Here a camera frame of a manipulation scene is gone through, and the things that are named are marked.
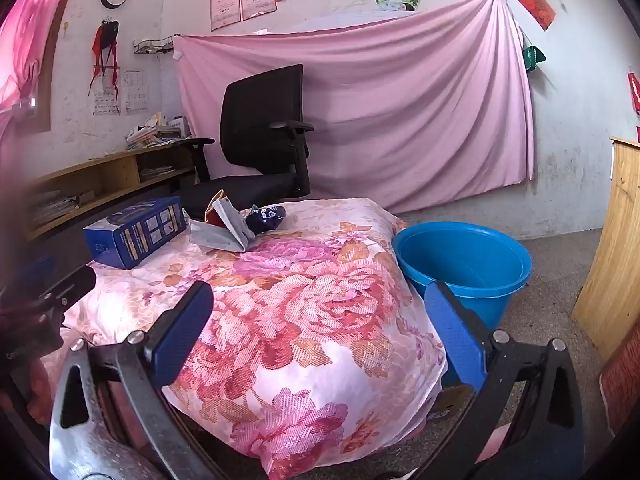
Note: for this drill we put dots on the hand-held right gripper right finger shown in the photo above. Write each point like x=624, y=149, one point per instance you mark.
x=455, y=331

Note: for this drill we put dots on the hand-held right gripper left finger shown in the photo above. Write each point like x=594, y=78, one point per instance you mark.
x=184, y=331

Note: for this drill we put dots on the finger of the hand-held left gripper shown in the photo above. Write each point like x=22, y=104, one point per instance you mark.
x=70, y=287

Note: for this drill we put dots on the blue plastic bucket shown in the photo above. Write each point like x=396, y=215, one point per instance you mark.
x=460, y=255

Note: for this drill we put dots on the white medicine sachet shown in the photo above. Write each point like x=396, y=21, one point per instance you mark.
x=231, y=222

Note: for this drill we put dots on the papers inside shelf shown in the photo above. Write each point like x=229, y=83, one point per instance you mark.
x=60, y=205

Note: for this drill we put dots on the blue cardboard box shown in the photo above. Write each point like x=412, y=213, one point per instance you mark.
x=135, y=235

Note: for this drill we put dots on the crumpled white plastic wrapper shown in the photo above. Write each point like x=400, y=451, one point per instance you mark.
x=207, y=237

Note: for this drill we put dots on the wooden shelf desk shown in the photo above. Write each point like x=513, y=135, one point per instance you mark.
x=115, y=172

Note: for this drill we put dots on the red orange wrapper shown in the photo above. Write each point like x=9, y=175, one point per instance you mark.
x=214, y=207

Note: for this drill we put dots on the pink floral blanket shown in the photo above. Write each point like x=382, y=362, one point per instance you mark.
x=310, y=290

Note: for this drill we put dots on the dark blue snack wrapper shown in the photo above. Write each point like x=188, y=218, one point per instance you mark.
x=267, y=219

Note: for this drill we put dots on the pile of books and papers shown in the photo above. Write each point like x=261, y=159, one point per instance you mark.
x=152, y=132

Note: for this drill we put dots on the red woven mat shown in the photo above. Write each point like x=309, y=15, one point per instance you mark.
x=622, y=385

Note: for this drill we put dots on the light wooden cabinet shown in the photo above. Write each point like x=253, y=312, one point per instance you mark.
x=615, y=240

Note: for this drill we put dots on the pink hanging sheet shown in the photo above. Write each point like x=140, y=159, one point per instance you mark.
x=400, y=110

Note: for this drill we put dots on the black office chair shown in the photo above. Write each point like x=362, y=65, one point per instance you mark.
x=262, y=115

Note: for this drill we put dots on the red hanging scarf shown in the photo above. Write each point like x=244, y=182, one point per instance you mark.
x=102, y=42

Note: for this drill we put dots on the pink window curtain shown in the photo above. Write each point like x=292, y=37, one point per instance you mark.
x=25, y=35

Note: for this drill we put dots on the white wall calendar sheet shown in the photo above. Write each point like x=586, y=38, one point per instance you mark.
x=136, y=92
x=106, y=100

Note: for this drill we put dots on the red wall decoration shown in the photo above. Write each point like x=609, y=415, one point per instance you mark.
x=634, y=91

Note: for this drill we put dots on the red paper wall poster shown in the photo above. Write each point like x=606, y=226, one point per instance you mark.
x=534, y=4

